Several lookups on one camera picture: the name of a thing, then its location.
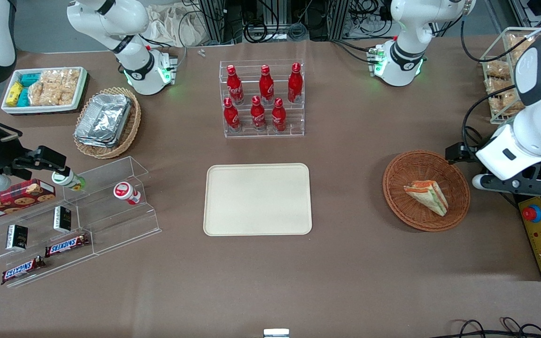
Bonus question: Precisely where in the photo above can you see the black coiled cable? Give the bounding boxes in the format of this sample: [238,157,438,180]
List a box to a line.
[244,20,270,44]

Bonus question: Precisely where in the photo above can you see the beige plastic tray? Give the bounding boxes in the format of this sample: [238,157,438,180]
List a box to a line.
[203,163,313,237]

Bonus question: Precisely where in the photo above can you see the white wire rack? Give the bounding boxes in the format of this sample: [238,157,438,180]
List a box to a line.
[480,27,541,125]

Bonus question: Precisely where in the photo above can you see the clear rice cracker pack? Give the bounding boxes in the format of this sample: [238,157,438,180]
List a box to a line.
[28,82,46,107]
[40,69,81,88]
[43,84,77,107]

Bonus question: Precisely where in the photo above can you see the brown round wicker basket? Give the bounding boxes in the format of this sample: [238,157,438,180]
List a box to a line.
[382,150,471,232]

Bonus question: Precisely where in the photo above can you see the small black box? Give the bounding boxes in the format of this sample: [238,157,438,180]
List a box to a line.
[53,206,73,234]
[6,224,29,251]

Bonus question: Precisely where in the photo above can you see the small red white bottle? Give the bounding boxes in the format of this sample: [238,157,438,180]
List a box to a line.
[113,182,142,206]

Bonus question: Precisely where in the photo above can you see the black floor cables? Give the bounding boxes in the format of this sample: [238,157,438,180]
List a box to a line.
[441,318,541,338]

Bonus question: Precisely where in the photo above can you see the clear acrylic stepped shelf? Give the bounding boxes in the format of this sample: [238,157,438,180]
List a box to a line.
[0,156,162,288]

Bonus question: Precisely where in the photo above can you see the grey coiled cable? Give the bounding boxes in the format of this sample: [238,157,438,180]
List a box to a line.
[286,23,309,42]

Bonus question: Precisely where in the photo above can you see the bagged cracker snack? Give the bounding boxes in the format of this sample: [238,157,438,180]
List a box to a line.
[492,91,526,118]
[507,33,532,54]
[485,60,511,78]
[485,77,516,95]

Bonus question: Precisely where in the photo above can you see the snickers chocolate bar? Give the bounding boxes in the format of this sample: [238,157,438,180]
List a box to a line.
[1,256,46,285]
[45,233,91,258]

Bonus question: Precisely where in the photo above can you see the clear acrylic bottle rack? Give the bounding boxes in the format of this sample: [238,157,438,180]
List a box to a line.
[219,59,305,138]

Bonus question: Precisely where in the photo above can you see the white cloth bag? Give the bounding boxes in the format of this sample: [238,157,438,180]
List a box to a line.
[146,4,206,48]

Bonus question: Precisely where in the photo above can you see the red tartan cookie box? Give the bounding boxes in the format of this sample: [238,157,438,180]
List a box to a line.
[0,179,57,224]

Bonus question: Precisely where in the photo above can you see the white rectangular snack tray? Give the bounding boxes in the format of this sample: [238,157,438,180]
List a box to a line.
[1,66,88,115]

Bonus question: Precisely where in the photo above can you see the aluminium frame post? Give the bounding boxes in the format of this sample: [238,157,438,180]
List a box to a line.
[199,0,227,46]
[328,0,351,39]

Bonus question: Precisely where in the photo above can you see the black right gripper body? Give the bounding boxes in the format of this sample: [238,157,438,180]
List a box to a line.
[0,123,32,180]

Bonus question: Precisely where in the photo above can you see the yellow snack pack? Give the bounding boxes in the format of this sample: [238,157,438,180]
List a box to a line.
[6,82,24,107]

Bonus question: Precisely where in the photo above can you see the small green drink bottle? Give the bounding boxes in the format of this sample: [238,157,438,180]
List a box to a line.
[51,169,86,192]

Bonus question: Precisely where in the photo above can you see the red cola bottle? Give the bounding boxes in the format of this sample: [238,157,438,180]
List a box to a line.
[258,64,275,105]
[271,97,287,133]
[250,95,268,132]
[226,64,245,105]
[287,62,304,104]
[223,97,241,133]

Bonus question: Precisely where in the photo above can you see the light oval wicker basket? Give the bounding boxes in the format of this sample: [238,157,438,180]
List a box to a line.
[73,86,142,160]

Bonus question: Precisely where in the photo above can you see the stacked aluminium foil trays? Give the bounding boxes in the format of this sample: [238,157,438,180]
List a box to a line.
[74,93,133,149]

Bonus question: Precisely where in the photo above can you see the triangle sandwich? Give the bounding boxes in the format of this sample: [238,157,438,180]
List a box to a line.
[403,180,449,217]

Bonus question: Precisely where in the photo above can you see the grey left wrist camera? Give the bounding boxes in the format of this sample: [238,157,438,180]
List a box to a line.
[472,172,541,196]

